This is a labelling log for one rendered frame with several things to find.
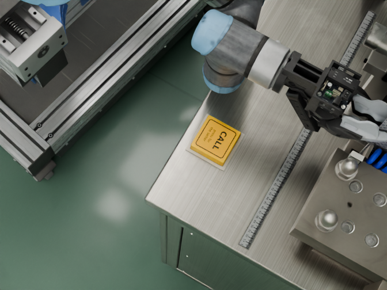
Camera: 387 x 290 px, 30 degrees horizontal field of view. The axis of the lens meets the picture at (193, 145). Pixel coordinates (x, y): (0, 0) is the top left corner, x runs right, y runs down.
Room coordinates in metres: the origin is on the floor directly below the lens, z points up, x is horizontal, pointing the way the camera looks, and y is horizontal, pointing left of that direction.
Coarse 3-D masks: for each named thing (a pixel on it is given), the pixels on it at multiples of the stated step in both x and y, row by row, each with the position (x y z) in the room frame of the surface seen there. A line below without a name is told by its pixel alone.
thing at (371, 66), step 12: (384, 36) 0.51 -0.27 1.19; (384, 48) 0.49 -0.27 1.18; (372, 60) 0.49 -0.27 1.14; (384, 60) 0.49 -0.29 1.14; (372, 72) 0.48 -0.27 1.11; (384, 72) 0.47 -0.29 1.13; (372, 84) 0.48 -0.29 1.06; (384, 84) 0.48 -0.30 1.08; (372, 96) 0.48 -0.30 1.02; (384, 96) 0.47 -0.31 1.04; (348, 108) 0.49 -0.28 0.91
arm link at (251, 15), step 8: (208, 0) 0.60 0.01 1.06; (216, 0) 0.60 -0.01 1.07; (224, 0) 0.60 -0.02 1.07; (232, 0) 0.60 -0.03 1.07; (240, 0) 0.61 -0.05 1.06; (248, 0) 0.61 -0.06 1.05; (256, 0) 0.62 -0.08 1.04; (216, 8) 0.60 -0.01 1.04; (224, 8) 0.59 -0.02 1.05; (232, 8) 0.59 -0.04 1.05; (240, 8) 0.60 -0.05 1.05; (248, 8) 0.60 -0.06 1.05; (256, 8) 0.61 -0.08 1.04; (232, 16) 0.58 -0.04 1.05; (240, 16) 0.58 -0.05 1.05; (248, 16) 0.59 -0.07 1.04; (256, 16) 0.59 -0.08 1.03; (248, 24) 0.57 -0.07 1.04; (256, 24) 0.58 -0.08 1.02
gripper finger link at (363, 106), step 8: (360, 96) 0.43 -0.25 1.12; (352, 104) 0.43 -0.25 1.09; (360, 104) 0.43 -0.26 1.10; (368, 104) 0.42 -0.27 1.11; (376, 104) 0.42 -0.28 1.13; (384, 104) 0.42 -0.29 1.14; (360, 112) 0.41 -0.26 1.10; (368, 112) 0.42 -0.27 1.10; (376, 112) 0.42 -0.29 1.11; (384, 112) 0.41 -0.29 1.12; (376, 120) 0.40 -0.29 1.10; (384, 120) 0.40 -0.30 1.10
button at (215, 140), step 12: (216, 120) 0.43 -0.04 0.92; (204, 132) 0.40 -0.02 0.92; (216, 132) 0.40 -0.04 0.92; (228, 132) 0.41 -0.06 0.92; (240, 132) 0.41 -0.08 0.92; (192, 144) 0.37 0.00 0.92; (204, 144) 0.38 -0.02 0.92; (216, 144) 0.38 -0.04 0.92; (228, 144) 0.38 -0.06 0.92; (204, 156) 0.36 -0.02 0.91; (216, 156) 0.36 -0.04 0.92; (228, 156) 0.37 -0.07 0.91
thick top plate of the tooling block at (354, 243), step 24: (360, 168) 0.34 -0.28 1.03; (312, 192) 0.29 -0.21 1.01; (336, 192) 0.29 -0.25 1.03; (360, 192) 0.30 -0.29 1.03; (384, 192) 0.30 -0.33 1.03; (312, 216) 0.25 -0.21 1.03; (360, 216) 0.26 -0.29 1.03; (384, 216) 0.26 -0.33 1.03; (312, 240) 0.21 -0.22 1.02; (336, 240) 0.21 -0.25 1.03; (360, 240) 0.22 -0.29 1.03; (384, 240) 0.22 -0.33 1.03; (360, 264) 0.18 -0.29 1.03; (384, 264) 0.18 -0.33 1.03
